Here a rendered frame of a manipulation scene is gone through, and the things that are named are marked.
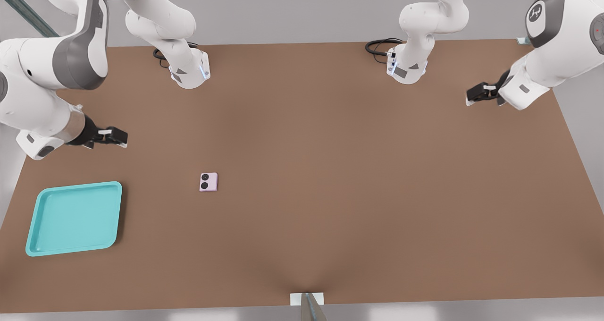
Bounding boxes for pale blue-green tray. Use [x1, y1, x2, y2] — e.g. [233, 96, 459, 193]
[25, 181, 123, 257]

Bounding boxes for black cable loop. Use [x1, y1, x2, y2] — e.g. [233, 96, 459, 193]
[153, 42, 200, 69]
[365, 38, 404, 58]

